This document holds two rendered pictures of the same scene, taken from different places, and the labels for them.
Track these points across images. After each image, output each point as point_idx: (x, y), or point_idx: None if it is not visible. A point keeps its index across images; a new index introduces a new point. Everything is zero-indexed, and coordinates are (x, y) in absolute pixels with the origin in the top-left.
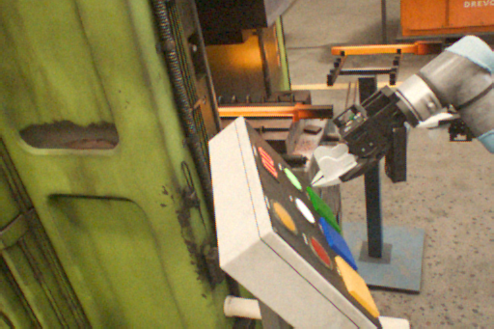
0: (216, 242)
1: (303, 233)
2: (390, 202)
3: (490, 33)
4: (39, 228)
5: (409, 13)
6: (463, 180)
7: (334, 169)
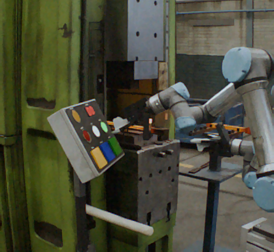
0: None
1: (82, 127)
2: (236, 238)
3: None
4: (20, 145)
5: None
6: None
7: (118, 125)
